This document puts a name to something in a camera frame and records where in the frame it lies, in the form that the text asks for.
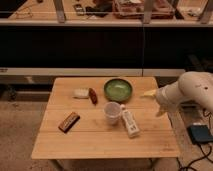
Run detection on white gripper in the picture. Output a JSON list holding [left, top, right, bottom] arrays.
[[140, 83, 182, 117]]

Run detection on green ceramic bowl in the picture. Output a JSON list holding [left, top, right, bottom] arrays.
[[104, 78, 133, 102]]

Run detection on white paper cup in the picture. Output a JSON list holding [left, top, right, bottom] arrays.
[[104, 102, 121, 125]]

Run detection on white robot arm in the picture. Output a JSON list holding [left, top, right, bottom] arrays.
[[141, 71, 213, 117]]

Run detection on dark blue foot pedal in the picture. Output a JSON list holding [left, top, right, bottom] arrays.
[[187, 125, 213, 144]]

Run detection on dark red snack bar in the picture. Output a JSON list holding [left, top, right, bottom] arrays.
[[89, 88, 98, 105]]

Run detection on wooden table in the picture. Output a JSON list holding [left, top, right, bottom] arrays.
[[32, 77, 180, 161]]

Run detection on white wrapped snack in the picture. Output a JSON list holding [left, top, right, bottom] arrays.
[[73, 88, 89, 99]]

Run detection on brown chocolate bar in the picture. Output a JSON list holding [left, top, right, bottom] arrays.
[[58, 112, 80, 133]]

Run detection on red basket on shelf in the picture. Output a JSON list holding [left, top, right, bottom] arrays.
[[113, 0, 175, 19]]

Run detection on black remote on shelf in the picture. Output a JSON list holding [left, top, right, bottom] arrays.
[[73, 4, 85, 16]]

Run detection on eyeglasses on shelf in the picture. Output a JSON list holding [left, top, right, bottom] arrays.
[[15, 7, 33, 19]]

